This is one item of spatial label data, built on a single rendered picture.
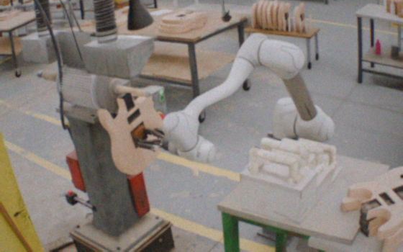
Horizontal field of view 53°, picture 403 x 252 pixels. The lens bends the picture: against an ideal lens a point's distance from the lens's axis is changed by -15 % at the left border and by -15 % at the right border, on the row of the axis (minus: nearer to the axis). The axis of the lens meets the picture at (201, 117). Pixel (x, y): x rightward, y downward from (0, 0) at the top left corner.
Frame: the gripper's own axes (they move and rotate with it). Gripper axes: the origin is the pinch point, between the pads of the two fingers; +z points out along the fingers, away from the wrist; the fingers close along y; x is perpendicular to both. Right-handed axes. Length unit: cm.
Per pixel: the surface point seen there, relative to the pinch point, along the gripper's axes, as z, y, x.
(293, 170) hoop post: -86, -11, 13
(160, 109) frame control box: 16.6, 33.6, -9.9
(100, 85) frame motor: 18.3, 0.0, 25.0
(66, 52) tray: 45, 4, 39
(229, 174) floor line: 39, 109, -123
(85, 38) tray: 26, 5, 48
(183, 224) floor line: 32, 38, -112
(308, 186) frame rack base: -90, -8, 3
